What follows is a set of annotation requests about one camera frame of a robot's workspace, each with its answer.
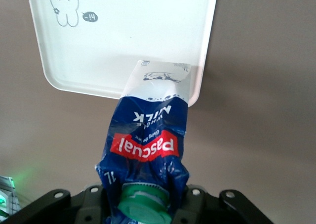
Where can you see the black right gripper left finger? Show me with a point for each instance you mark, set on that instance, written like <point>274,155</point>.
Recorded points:
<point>61,209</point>

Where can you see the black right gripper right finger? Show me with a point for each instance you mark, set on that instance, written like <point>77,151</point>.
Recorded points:
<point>217,209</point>

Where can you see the blue white milk carton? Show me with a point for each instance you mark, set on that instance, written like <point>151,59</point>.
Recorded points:
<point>145,135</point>

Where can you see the cream rabbit print tray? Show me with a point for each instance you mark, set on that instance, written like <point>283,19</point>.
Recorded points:
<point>123,31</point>

